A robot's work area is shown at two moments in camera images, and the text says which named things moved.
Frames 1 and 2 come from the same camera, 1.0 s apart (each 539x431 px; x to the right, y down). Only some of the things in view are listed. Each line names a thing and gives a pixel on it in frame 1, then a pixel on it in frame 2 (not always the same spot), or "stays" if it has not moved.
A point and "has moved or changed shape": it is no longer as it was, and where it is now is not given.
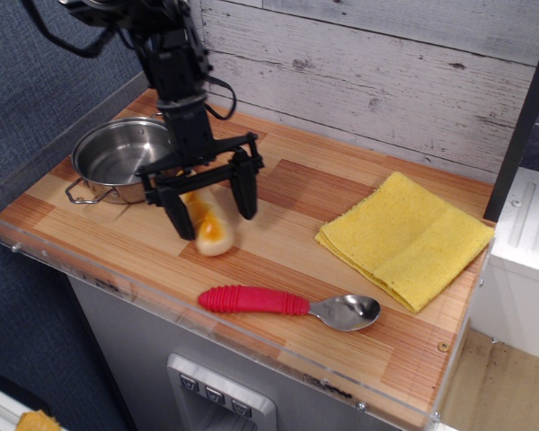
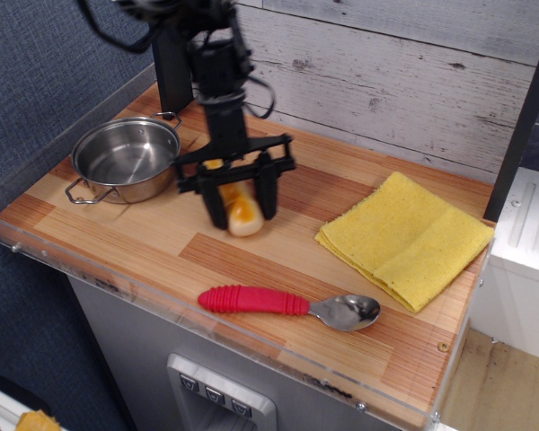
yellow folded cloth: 411,241 stays
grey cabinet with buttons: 170,374 stays
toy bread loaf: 215,212 has moved or changed shape
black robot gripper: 199,160 → 232,154
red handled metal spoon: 343,312 stays
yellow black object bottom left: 37,421 stays
